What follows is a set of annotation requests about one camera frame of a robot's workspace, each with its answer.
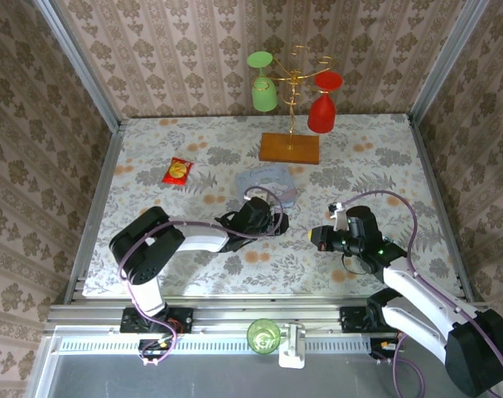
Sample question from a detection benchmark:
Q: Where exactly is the red snack packet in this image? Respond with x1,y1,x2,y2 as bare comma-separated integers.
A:
162,157,194,187

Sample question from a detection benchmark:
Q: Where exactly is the blue pink star-print box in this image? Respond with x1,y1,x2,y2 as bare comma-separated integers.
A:
234,163,298,208

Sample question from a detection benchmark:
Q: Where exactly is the grey metal sheet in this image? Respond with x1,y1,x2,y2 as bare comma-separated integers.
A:
25,327,447,398

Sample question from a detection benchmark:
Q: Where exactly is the aluminium corner post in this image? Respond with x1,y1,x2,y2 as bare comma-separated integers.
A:
35,0,122,129
408,0,491,121

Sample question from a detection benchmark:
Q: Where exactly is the aluminium table side rail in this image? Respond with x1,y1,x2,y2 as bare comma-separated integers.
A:
408,114,474,302
64,119,123,303

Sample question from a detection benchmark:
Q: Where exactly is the thin black cable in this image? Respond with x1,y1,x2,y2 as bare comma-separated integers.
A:
341,253,370,277

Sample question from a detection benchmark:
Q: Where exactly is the slotted grey cable duct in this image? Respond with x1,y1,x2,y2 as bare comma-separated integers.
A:
51,333,380,354

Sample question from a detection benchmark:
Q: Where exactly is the green translucent cup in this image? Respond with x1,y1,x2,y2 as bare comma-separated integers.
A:
245,318,282,355

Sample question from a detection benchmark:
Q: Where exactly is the green plastic wine glass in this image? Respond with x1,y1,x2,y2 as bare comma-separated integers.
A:
246,51,279,113

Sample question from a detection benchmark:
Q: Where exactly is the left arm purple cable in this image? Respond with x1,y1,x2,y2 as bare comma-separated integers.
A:
117,187,284,366

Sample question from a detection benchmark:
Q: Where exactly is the floral patterned table cover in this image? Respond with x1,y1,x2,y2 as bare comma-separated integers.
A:
83,114,462,298

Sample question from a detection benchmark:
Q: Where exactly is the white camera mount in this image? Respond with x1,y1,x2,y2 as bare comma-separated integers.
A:
278,323,307,370

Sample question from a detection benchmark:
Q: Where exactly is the red plastic wine glass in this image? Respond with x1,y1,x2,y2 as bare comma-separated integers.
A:
307,70,344,134

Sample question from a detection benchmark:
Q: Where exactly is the gold wire rack wooden base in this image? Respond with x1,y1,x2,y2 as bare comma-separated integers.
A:
258,44,337,166

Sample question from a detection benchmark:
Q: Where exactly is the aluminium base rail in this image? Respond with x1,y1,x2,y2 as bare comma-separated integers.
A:
46,296,476,335

